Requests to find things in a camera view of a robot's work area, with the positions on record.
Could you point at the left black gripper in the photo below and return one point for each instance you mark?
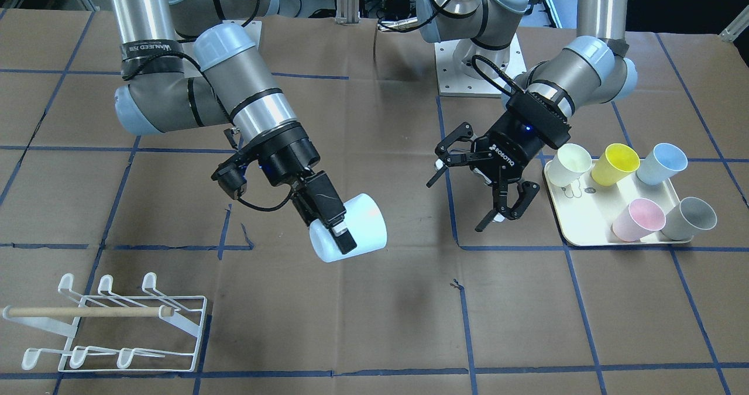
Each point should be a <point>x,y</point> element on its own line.
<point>508,152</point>

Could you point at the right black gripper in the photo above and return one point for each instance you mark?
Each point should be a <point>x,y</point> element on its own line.
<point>294,156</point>

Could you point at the light blue plastic cup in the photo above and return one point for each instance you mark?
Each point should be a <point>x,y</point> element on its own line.
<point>363,220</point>

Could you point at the white plastic cup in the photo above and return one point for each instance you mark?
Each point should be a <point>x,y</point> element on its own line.
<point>570,162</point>

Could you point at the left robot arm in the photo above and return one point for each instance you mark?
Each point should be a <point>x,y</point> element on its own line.
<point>593,68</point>

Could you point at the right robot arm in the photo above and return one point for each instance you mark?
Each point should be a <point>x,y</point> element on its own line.
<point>191,63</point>

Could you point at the yellow plastic cup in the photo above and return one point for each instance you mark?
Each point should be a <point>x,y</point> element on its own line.
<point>616,163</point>

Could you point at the pink plastic cup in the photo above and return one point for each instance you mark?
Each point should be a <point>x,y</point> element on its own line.
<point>640,218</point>

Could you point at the grey plastic cup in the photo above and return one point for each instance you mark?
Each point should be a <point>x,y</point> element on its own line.
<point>690,217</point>

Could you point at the brown paper table cover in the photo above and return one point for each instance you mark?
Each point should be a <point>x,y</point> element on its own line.
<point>442,309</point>

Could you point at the cream plastic tray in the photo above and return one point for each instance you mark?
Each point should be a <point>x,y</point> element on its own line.
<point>585,210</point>

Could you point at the white wire cup rack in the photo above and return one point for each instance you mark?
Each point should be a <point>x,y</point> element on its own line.
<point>106,333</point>

